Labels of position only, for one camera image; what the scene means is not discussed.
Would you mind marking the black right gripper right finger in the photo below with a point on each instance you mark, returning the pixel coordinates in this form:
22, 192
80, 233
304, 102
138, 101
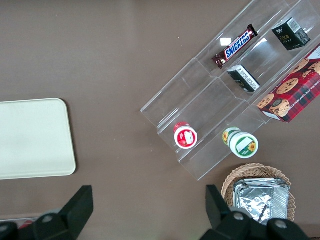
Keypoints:
220, 220

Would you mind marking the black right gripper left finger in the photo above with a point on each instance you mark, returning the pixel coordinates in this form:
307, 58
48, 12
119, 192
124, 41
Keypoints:
67, 220

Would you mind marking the aluminium foil tray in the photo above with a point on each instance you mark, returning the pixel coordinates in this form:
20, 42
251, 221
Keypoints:
260, 202
262, 180

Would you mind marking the small light wicker basket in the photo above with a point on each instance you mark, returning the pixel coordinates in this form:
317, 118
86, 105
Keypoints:
250, 170

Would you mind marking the cream rectangular plastic tray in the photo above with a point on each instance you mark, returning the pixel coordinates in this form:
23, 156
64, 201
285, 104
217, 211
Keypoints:
32, 137

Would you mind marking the red cola bottle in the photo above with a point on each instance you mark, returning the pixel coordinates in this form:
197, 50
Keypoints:
25, 224

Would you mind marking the green sunflower lid white jar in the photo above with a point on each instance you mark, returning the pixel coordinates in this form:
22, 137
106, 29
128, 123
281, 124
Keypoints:
243, 145

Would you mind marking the red lid white jar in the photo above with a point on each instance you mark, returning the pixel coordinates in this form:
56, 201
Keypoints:
185, 137

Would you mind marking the clear acrylic stepped display shelf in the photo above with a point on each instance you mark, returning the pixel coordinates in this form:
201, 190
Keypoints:
190, 82

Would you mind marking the small black box white label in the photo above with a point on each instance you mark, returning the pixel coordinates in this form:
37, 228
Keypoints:
243, 80

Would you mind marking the red tartan cookie box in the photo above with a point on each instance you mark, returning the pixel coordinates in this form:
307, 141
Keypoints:
292, 92

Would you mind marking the Snickers chocolate bar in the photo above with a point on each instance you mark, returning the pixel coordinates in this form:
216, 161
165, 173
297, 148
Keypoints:
236, 46

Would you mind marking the black box face print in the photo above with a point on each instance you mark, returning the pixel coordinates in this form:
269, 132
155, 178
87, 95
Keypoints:
287, 37

